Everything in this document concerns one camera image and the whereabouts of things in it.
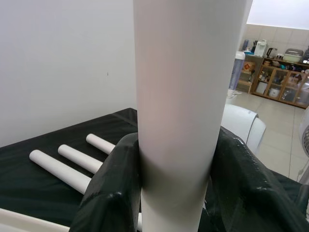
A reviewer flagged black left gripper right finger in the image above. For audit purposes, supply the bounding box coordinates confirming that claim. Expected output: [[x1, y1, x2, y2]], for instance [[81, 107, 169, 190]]
[[205, 125, 305, 232]]

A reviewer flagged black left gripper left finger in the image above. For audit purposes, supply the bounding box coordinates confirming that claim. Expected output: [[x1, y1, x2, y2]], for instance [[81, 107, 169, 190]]
[[70, 132, 143, 232]]

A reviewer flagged white plastic table top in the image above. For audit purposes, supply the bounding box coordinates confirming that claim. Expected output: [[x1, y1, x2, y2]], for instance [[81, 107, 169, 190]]
[[0, 207, 72, 232]]

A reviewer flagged white plastic table leg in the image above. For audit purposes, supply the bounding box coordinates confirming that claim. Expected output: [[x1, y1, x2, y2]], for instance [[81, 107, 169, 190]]
[[28, 149, 94, 195], [57, 144, 105, 174], [133, 0, 253, 232], [85, 133, 117, 155]]

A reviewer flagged white rounded floor appliance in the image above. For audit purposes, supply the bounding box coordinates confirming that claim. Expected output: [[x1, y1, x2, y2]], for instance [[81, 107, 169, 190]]
[[221, 103, 267, 152]]

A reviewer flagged black table cloth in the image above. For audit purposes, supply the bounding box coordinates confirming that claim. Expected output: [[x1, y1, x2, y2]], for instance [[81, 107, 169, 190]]
[[0, 107, 309, 232]]

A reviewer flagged white rice cooker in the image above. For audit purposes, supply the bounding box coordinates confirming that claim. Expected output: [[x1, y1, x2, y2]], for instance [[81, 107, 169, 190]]
[[268, 87, 281, 99]]

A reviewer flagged white storage container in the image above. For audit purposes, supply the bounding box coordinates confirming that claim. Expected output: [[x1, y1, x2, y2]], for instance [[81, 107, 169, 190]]
[[255, 81, 267, 95]]

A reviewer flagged wooden glass-door cabinet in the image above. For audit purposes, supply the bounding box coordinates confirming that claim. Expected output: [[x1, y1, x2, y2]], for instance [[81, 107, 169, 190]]
[[251, 57, 309, 109]]

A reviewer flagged white tower air purifier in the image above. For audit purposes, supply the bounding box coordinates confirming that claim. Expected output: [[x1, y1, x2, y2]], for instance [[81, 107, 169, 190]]
[[228, 50, 246, 92]]

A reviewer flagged orange cardboard box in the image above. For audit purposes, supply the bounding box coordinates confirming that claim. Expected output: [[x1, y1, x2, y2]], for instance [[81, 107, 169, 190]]
[[242, 61, 256, 73]]

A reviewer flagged pale green lidded container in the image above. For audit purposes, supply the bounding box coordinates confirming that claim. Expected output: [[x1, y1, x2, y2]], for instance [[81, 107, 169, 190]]
[[283, 48, 304, 63]]

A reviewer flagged white water dispenser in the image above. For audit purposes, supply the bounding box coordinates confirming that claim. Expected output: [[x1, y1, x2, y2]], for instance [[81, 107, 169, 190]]
[[255, 40, 268, 58]]

